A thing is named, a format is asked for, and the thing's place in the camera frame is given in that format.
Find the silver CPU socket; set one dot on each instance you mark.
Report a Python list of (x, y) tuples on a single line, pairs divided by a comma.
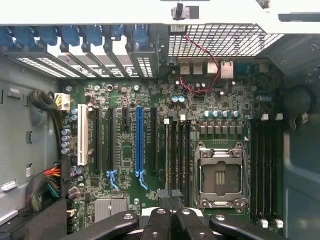
[(220, 175)]

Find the long black expansion slot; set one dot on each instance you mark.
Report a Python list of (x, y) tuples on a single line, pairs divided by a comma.
[(98, 140), (154, 140)]

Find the CPU socket locking lever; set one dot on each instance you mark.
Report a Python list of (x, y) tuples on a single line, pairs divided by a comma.
[(247, 175), (196, 175)]

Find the black round case knob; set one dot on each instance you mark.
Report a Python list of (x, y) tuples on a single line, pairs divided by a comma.
[(296, 102)]

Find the blue card retention clip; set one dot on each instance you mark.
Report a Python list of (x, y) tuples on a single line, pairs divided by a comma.
[(5, 37), (70, 35), (93, 35), (117, 31), (23, 36), (140, 35), (48, 35)]

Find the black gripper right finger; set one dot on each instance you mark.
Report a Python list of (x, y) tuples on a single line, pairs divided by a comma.
[(187, 225)]

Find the green motherboard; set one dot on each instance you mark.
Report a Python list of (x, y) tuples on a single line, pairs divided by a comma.
[(125, 150)]

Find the short black expansion slot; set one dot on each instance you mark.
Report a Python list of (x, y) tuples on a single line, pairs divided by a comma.
[(125, 117)]

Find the white PCI expansion slot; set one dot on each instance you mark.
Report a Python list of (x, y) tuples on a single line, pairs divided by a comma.
[(82, 135)]

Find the black perforated slot cover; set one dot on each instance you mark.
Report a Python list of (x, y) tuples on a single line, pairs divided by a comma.
[(97, 65), (120, 63), (145, 66), (45, 66)]

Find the black RAM slot white latch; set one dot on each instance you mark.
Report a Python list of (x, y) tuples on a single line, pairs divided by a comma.
[(261, 162), (169, 155), (182, 155), (276, 162)]

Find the black expansion slot blue latch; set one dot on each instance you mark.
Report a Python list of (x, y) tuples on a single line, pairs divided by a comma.
[(112, 140)]

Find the black chassis intrusion switch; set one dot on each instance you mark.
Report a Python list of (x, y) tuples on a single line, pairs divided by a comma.
[(177, 28)]

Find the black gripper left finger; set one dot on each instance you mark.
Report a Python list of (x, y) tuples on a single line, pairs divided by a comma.
[(157, 225)]

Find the silver ethernet port block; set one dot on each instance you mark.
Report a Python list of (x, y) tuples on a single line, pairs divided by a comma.
[(227, 68)]

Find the silver USB port block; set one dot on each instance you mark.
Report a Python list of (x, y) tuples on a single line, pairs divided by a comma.
[(190, 68)]

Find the silver chipset heatsink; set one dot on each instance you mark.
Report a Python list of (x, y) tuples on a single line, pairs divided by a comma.
[(110, 210)]

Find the grey and black case latch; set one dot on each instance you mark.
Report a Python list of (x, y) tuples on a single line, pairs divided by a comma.
[(181, 11)]

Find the blue serial port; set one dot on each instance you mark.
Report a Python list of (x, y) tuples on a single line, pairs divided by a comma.
[(246, 68)]

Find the white power connector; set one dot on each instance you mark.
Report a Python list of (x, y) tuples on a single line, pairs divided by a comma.
[(62, 102)]

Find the grey metal PC case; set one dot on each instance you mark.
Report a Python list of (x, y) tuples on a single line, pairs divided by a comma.
[(15, 125)]

